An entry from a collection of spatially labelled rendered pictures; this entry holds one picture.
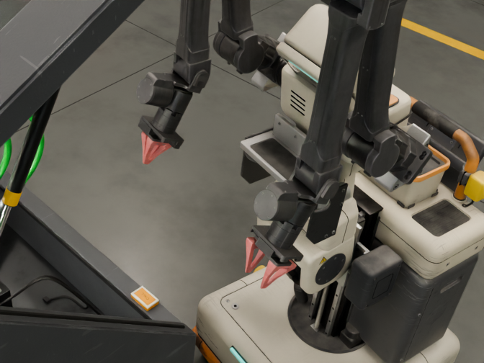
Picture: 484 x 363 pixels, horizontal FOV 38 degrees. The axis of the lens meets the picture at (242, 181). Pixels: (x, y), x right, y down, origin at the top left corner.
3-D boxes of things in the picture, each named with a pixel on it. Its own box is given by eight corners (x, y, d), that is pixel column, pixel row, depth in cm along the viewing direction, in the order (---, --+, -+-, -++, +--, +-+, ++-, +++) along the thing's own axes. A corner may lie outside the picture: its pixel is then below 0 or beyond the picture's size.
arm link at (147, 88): (212, 73, 158) (190, 55, 163) (173, 63, 149) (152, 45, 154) (189, 119, 162) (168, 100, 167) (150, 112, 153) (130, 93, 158)
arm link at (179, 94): (199, 92, 161) (186, 81, 165) (177, 88, 156) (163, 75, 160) (186, 119, 164) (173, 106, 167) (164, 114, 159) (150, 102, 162)
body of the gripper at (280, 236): (279, 264, 135) (298, 233, 133) (247, 232, 141) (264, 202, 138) (300, 263, 140) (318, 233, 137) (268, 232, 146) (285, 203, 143)
